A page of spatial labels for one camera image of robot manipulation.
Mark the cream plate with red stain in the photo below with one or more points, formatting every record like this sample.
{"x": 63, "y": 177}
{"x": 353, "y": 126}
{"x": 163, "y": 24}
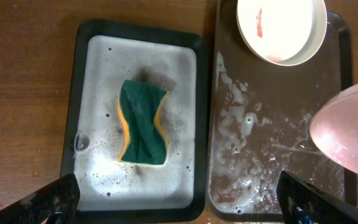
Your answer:
{"x": 282, "y": 32}

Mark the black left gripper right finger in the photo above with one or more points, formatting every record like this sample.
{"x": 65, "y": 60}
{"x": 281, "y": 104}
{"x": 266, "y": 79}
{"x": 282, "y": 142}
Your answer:
{"x": 302, "y": 202}

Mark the dark brown serving tray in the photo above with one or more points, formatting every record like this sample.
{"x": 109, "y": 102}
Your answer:
{"x": 260, "y": 117}

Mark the green yellow sponge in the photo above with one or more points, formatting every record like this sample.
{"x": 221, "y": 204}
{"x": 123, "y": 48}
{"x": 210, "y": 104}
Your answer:
{"x": 139, "y": 108}

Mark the pink plate with red stain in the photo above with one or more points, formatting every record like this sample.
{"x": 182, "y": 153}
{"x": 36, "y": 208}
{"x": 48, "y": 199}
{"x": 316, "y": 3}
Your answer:
{"x": 334, "y": 128}

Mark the black tray with soapy water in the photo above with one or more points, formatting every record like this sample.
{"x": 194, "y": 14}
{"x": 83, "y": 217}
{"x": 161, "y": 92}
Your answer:
{"x": 107, "y": 53}

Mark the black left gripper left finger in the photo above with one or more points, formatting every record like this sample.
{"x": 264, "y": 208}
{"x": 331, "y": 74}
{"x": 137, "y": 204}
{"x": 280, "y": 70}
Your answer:
{"x": 54, "y": 203}

